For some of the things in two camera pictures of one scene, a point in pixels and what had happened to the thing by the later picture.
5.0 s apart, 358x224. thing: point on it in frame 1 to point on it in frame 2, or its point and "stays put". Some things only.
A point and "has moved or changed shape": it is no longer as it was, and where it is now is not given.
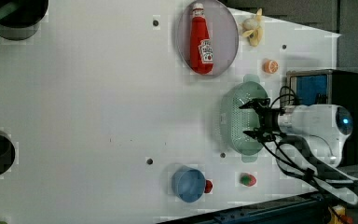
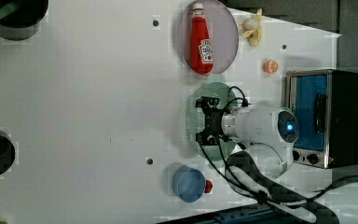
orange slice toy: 270,66 stays put
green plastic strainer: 236,120 has moved or changed shape
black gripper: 268,119 to 213,120
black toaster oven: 330,87 stays put
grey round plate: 223,32 stays put
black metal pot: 21,23 stays put
